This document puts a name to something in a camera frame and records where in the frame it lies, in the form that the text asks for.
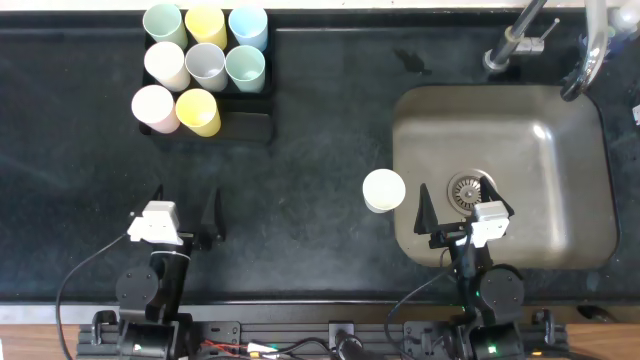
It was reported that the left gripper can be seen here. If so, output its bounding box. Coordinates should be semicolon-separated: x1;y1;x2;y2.
129;183;227;251

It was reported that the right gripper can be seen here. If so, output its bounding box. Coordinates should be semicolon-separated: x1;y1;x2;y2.
413;175;515;250

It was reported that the white cup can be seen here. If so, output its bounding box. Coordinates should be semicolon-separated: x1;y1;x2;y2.
143;40;192;93
361;168;407;215

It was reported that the yellow cup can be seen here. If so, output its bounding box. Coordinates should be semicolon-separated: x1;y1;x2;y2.
174;88;222;139
184;4;228;51

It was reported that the steel sink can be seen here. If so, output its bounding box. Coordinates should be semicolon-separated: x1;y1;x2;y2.
391;83;621;272

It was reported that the black tray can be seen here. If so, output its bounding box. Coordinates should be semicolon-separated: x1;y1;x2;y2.
138;29;275;146

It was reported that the pink cup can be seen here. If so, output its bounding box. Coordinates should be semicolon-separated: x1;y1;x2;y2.
130;84;182;135

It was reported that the grey cup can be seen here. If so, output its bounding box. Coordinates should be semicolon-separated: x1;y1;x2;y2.
184;42;230;93

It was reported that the green cup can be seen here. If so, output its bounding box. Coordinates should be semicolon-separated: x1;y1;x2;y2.
142;3;189;50
224;44;267;94

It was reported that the steel tap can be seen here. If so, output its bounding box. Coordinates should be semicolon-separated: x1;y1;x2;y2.
481;0;612;104

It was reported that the blue cup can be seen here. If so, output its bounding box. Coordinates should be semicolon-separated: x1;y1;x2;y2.
228;5;269;53

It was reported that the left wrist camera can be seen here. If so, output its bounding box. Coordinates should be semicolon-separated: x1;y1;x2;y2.
126;200;185;247

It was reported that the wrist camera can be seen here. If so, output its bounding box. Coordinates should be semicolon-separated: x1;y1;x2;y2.
468;200;511;250
126;200;185;247

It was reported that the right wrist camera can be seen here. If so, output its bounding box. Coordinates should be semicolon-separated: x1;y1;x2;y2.
468;200;511;250

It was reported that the black cable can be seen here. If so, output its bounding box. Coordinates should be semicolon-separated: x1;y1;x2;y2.
383;234;474;360
54;232;132;360

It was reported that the mounting rail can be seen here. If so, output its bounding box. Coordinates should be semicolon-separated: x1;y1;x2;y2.
77;309;569;360

